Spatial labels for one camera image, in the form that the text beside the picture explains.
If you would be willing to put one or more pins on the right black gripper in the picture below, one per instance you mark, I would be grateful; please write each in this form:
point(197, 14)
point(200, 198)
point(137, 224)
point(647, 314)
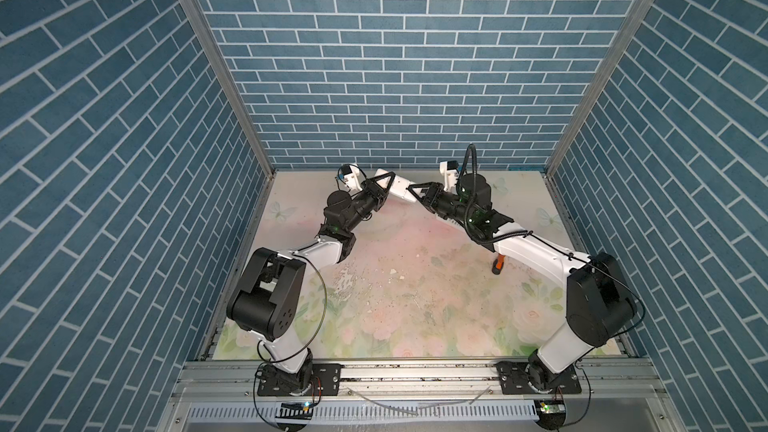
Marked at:
point(433, 195)

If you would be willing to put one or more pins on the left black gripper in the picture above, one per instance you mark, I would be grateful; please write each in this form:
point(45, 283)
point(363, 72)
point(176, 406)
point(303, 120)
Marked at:
point(372, 194)

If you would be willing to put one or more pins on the orange black screwdriver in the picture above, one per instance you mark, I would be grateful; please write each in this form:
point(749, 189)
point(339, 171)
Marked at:
point(498, 264)

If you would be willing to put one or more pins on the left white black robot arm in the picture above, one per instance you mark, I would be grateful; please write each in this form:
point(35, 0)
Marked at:
point(265, 299)

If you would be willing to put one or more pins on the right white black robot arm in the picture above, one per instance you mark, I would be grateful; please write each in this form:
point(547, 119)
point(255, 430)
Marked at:
point(598, 302)

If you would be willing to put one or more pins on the left circuit board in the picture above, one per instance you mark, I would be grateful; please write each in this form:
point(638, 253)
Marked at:
point(294, 411)

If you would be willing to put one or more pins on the circuit board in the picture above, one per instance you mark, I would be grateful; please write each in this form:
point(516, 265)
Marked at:
point(294, 411)
point(551, 407)

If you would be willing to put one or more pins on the right circuit board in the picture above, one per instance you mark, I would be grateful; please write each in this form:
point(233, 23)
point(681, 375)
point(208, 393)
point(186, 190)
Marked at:
point(551, 407)

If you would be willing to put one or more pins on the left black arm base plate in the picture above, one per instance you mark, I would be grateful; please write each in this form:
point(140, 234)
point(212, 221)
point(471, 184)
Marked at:
point(274, 382)

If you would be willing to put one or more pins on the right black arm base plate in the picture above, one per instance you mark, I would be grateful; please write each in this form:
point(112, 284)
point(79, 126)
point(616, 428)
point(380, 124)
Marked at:
point(520, 378)

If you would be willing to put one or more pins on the white slotted cable duct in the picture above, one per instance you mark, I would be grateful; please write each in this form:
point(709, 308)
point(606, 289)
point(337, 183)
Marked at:
point(355, 412)

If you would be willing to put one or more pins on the aluminium front rail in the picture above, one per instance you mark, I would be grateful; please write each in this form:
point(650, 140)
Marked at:
point(618, 394)

